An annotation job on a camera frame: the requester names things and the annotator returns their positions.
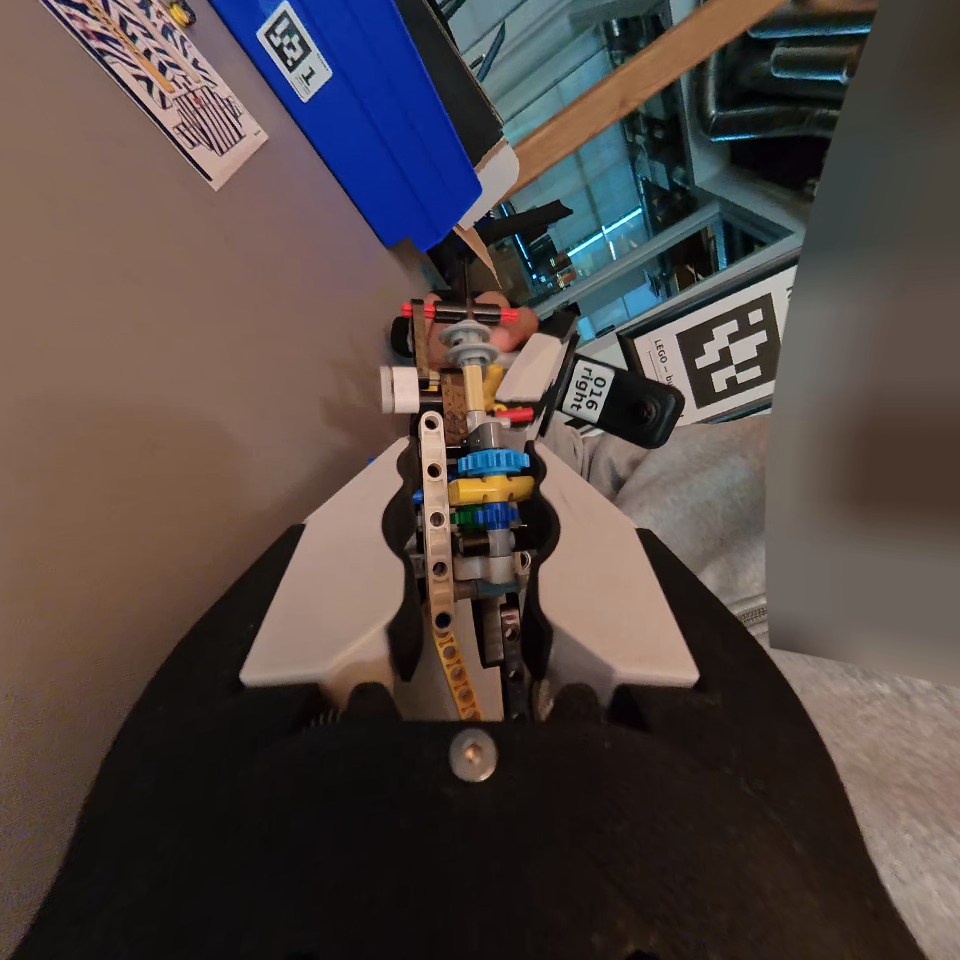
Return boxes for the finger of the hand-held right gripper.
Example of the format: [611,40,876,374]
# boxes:
[495,332,577,404]

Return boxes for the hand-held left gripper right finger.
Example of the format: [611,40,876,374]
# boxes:
[519,441,701,714]

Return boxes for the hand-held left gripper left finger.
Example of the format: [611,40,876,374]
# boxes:
[238,437,423,710]

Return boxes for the multicoloured lego gear assembly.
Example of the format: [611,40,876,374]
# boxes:
[378,251,543,723]

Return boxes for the person's right hand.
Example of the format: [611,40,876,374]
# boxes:
[416,288,541,369]

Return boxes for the white fiducial marker board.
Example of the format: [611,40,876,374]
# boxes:
[616,258,800,432]

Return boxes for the person's grey sweatshirt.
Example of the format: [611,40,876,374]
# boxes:
[558,416,774,650]

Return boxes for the wooden beam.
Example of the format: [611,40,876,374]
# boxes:
[504,0,796,198]

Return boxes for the blue plastic box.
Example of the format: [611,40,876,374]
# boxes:
[208,0,483,253]

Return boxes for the person's leg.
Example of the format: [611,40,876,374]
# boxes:
[768,648,960,960]

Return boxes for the metal ventilation ducts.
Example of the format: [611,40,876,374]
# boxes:
[693,0,875,144]

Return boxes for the zebra striped sticker sheet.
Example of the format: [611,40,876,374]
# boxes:
[41,0,269,192]

